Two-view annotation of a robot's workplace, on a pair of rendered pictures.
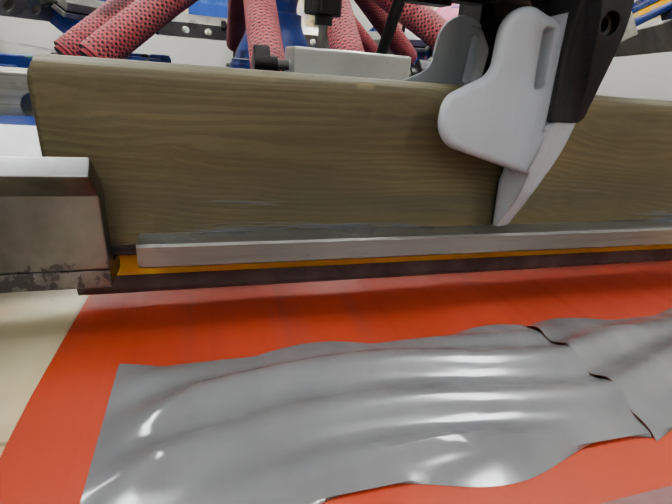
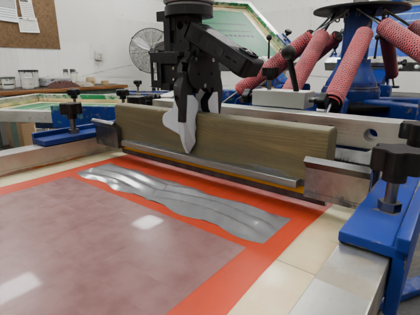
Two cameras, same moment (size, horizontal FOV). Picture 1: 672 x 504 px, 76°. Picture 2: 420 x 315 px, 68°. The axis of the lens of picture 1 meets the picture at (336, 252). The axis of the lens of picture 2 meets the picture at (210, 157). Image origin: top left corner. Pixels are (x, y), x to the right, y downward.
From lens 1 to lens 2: 50 cm
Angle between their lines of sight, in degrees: 52
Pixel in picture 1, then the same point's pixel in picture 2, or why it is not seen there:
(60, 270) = (112, 143)
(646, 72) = not seen: outside the picture
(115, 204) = (123, 132)
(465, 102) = (165, 115)
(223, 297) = (144, 160)
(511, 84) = (175, 111)
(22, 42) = not seen: hidden behind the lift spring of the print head
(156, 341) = (120, 162)
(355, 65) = (277, 97)
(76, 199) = (114, 129)
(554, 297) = (209, 185)
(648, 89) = not seen: outside the picture
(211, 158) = (135, 124)
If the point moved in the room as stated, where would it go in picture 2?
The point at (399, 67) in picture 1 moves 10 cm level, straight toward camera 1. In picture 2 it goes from (298, 97) to (259, 100)
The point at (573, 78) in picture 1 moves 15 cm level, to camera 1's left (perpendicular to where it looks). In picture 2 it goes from (180, 110) to (139, 101)
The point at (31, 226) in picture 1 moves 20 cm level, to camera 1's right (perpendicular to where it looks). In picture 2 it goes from (109, 133) to (154, 157)
